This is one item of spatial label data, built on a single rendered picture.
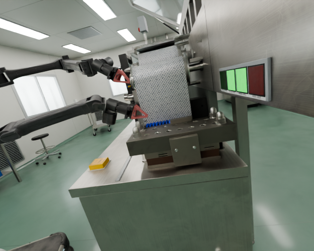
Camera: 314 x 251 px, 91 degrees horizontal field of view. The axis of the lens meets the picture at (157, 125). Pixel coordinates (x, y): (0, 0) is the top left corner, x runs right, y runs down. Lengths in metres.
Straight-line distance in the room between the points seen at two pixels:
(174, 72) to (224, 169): 0.44
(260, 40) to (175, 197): 0.52
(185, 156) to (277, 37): 0.42
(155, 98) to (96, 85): 6.30
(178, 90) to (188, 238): 0.62
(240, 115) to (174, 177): 0.55
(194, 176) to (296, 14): 0.46
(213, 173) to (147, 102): 0.42
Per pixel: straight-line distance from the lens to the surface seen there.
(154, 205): 0.65
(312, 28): 0.26
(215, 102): 0.78
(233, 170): 0.59
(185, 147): 0.56
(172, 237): 0.77
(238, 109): 0.95
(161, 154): 0.61
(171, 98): 0.73
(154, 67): 0.74
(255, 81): 0.34
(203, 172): 0.57
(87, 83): 7.14
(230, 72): 0.45
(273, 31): 0.31
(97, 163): 0.78
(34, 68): 1.32
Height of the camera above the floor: 1.22
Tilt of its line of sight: 15 degrees down
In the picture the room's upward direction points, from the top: 12 degrees counter-clockwise
